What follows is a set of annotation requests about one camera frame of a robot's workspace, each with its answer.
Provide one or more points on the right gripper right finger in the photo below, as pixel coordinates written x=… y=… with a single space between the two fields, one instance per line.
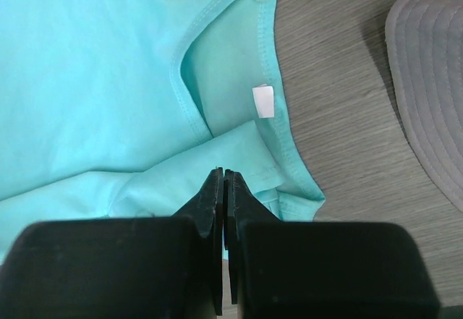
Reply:
x=294 y=269

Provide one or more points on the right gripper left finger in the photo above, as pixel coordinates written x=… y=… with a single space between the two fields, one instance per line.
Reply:
x=153 y=267

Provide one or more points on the teal t shirt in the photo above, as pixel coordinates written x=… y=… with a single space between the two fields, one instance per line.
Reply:
x=120 y=109

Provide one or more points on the grey bucket hat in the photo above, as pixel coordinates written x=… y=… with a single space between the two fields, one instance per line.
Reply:
x=424 y=46

